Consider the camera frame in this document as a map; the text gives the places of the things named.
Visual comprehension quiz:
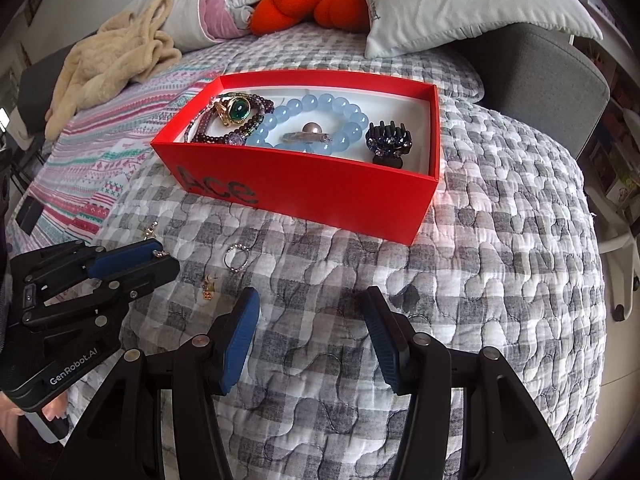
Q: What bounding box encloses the red cardboard box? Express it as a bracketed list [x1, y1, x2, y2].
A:
[150, 70, 441, 247]

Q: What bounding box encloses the beige fleece blanket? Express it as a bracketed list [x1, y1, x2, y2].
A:
[44, 0, 183, 140]

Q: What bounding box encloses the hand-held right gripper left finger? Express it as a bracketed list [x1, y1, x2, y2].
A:
[52, 286, 262, 480]

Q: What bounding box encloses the striped patterned bed sheet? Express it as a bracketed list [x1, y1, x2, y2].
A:
[27, 67, 223, 251]

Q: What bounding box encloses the white pillow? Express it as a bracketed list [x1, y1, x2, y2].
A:
[357, 0, 603, 59]

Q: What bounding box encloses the cluttered shelf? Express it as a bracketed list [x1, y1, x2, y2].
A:
[585, 40, 640, 201]

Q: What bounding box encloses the pink and grey pillow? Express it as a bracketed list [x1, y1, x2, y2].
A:
[160, 0, 281, 51]

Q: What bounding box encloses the gold ring with green stone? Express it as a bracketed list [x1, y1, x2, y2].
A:
[214, 95, 253, 127]

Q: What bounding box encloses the grey checked quilt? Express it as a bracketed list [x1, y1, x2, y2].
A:
[65, 20, 608, 480]

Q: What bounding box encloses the white chair base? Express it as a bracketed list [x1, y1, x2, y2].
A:
[597, 180, 640, 323]

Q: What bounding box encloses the black hair claw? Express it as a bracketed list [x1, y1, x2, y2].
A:
[365, 120, 413, 170]

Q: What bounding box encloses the person's left hand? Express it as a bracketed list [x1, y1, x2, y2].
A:
[0, 392, 67, 422]

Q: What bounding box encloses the grey upholstered headboard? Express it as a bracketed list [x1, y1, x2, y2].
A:
[450, 22, 612, 161]

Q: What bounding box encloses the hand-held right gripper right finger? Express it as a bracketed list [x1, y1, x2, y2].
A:
[360, 286, 573, 480]

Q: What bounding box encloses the black phone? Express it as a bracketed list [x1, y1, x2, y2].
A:
[15, 196, 43, 235]

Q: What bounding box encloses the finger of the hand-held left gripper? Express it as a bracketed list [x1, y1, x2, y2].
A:
[22, 258, 182, 329]
[11, 239, 167, 282]

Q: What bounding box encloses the dark red bead bracelet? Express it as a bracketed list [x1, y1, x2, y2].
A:
[184, 92, 276, 147]

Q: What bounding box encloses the silver beaded ring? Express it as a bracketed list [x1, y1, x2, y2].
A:
[223, 242, 251, 273]

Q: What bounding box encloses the light blue bead bracelet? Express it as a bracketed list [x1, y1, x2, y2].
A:
[245, 92, 370, 155]

